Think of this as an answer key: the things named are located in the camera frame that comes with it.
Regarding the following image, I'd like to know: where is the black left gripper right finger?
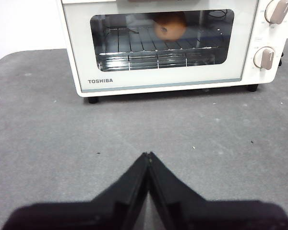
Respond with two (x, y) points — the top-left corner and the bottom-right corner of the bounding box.
(149, 151), (288, 230)

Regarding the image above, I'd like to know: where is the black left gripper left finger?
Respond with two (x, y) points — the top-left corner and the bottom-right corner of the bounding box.
(1, 152), (150, 230)

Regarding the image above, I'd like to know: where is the glass oven door with handle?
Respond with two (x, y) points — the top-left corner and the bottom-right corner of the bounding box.
(61, 0), (259, 93)

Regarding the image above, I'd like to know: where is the white Toshiba toaster oven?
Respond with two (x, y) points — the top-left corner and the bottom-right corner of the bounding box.
(55, 0), (288, 104)

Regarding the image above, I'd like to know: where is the beige oven knob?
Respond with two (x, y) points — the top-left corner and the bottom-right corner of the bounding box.
(264, 0), (288, 25)
(253, 46), (276, 71)

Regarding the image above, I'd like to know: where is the metal wire oven rack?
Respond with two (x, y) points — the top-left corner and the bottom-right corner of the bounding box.
(95, 26), (225, 57)

